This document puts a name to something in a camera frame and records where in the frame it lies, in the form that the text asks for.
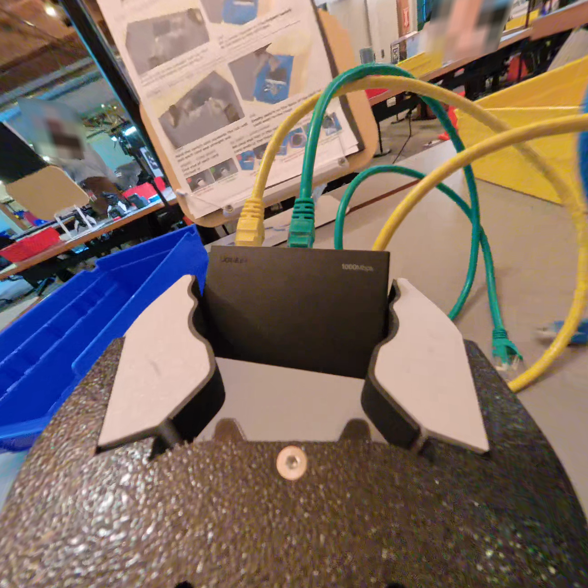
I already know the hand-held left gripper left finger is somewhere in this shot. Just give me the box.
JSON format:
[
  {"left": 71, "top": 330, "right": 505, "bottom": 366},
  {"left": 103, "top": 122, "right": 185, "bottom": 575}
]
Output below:
[{"left": 96, "top": 274, "right": 227, "bottom": 461}]

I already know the blue plastic bin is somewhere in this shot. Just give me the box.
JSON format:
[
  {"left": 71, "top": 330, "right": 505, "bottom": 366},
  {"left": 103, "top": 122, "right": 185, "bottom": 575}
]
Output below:
[{"left": 0, "top": 225, "right": 210, "bottom": 454}]

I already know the printed instruction sheet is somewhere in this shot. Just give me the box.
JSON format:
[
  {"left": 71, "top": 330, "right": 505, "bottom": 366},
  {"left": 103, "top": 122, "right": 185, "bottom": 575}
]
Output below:
[{"left": 94, "top": 0, "right": 362, "bottom": 219}]

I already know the black metal pole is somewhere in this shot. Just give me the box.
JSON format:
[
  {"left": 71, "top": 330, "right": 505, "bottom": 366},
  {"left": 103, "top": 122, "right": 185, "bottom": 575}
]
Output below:
[{"left": 59, "top": 0, "right": 173, "bottom": 204}]

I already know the red plastic bin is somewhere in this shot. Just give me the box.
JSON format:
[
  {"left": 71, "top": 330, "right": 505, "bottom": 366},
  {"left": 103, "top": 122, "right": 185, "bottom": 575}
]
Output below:
[{"left": 0, "top": 227, "right": 61, "bottom": 263}]

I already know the orange traffic cone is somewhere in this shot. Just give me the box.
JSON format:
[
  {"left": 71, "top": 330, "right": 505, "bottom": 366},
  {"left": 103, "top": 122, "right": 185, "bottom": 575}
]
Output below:
[{"left": 437, "top": 105, "right": 460, "bottom": 141}]

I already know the wooden workbench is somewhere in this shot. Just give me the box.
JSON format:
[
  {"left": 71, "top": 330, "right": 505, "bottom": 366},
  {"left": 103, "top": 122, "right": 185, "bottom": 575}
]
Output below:
[{"left": 0, "top": 198, "right": 178, "bottom": 277}]

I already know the green ethernet cable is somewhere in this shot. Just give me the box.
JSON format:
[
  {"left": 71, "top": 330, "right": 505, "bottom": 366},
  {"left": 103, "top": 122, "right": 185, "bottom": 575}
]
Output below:
[{"left": 287, "top": 63, "right": 525, "bottom": 372}]

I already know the yellow plastic bin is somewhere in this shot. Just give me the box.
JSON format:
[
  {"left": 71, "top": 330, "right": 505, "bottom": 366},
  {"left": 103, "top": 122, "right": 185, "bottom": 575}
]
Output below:
[{"left": 452, "top": 55, "right": 588, "bottom": 205}]

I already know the black network switch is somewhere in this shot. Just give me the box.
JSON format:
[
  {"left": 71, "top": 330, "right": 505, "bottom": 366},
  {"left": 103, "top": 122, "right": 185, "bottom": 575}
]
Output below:
[{"left": 202, "top": 246, "right": 391, "bottom": 380}]

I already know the yellow ethernet cable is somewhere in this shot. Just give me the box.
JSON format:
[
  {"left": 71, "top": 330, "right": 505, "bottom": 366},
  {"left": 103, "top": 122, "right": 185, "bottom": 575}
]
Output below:
[{"left": 234, "top": 76, "right": 588, "bottom": 394}]

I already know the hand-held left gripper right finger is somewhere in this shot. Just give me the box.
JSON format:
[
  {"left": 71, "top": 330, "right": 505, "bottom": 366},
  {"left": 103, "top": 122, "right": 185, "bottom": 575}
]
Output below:
[{"left": 360, "top": 277, "right": 491, "bottom": 455}]

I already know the blue ethernet cable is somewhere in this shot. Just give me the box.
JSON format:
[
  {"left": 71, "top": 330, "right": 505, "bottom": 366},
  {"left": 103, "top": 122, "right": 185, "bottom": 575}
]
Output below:
[{"left": 535, "top": 103, "right": 588, "bottom": 346}]

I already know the small black monitor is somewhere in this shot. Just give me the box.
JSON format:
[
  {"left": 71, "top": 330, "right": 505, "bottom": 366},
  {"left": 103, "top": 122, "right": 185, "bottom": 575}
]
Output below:
[{"left": 0, "top": 122, "right": 49, "bottom": 185}]

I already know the blank wooden clipboard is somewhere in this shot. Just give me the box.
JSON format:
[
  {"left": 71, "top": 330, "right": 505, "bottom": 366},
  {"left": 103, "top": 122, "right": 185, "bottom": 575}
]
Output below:
[{"left": 5, "top": 165, "right": 98, "bottom": 239}]

